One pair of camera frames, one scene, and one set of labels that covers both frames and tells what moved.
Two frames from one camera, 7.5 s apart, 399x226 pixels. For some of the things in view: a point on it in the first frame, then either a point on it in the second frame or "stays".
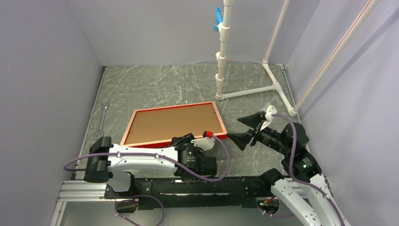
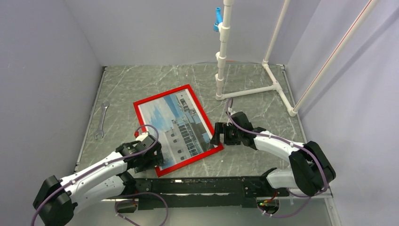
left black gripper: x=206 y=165 → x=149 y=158
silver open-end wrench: x=100 y=133 stays
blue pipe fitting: x=219 y=19 stays
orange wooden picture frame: x=159 y=126 → x=219 y=146
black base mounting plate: x=187 y=193 stays
